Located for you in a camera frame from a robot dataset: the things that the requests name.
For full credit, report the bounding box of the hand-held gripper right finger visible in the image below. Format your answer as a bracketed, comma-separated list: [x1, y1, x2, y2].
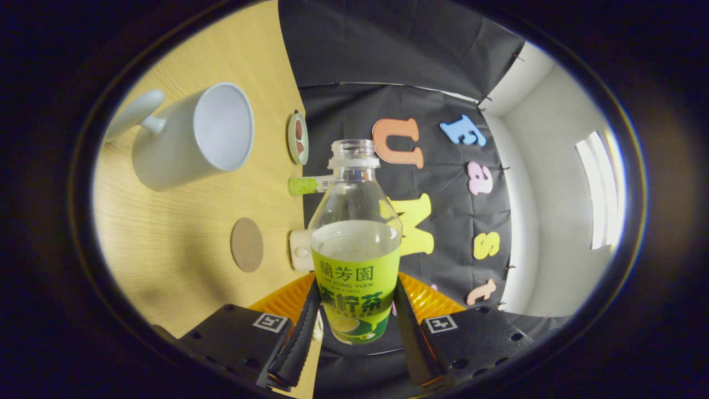
[393, 272, 537, 391]

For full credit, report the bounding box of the ceiling light panel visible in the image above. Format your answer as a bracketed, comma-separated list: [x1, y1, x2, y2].
[575, 130, 626, 250]

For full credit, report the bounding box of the green label juice bottle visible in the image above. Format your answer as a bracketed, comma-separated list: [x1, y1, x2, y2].
[308, 139, 403, 345]

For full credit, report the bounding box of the pale green plate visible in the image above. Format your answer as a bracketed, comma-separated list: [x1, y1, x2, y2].
[287, 111, 309, 166]

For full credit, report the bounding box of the white cup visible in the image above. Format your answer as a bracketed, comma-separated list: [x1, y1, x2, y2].
[104, 82, 255, 192]

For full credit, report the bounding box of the slim green drink bottle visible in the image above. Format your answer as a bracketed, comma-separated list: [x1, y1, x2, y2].
[287, 175, 334, 196]

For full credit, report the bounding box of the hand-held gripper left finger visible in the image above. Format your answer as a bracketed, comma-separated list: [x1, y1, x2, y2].
[152, 272, 322, 391]

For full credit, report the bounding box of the cream toaster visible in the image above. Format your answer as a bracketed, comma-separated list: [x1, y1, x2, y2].
[289, 229, 315, 272]

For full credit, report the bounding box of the round brown coaster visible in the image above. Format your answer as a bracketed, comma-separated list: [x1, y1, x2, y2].
[230, 217, 264, 273]

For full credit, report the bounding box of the wooden table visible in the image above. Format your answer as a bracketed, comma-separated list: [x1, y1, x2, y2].
[91, 0, 325, 398]

